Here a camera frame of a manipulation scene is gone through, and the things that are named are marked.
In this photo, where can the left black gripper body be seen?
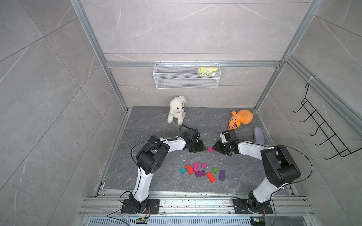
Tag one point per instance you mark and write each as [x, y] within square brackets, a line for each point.
[196, 146]

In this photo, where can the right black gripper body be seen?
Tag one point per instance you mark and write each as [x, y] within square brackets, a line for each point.
[222, 148]

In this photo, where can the red block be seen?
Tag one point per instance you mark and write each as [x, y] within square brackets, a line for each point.
[189, 169]
[210, 177]

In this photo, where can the purple block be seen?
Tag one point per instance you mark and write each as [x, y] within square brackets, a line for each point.
[200, 173]
[222, 175]

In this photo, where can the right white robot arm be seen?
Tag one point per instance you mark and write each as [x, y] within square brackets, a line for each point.
[280, 169]

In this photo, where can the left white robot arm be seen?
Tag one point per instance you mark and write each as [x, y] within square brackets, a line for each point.
[149, 160]

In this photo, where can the upright magenta block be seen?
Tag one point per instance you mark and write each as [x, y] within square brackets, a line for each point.
[196, 167]

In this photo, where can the teal cube block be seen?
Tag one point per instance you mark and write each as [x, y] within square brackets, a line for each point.
[183, 170]

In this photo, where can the purple block flat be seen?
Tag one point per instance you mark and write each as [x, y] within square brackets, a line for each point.
[200, 173]

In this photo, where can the light green cube block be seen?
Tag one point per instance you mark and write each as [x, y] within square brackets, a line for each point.
[215, 170]

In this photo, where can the purple glasses case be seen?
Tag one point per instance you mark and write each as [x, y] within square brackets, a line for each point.
[259, 136]

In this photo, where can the orange toy watering can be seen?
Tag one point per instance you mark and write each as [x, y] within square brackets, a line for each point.
[242, 117]

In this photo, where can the white plush dog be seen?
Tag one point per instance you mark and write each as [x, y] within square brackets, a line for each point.
[177, 110]

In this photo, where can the yellow packet in basket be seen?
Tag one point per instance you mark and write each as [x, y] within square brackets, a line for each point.
[207, 71]

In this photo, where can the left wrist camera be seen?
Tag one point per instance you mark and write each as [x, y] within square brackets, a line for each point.
[191, 135]

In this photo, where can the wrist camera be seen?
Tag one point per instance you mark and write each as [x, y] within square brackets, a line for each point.
[229, 137]
[191, 135]

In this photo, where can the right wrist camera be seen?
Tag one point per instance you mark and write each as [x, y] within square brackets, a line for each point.
[229, 137]

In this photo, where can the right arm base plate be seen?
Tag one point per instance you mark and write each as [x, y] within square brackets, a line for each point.
[250, 205]

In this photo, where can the white wire mesh basket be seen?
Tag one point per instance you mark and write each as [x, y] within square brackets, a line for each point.
[184, 76]

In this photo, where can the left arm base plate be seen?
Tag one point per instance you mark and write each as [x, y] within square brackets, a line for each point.
[149, 206]

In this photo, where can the aluminium mounting rail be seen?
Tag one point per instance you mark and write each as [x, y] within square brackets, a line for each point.
[112, 208]

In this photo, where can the black wire hook rack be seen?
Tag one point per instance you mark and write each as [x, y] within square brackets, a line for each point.
[339, 148]

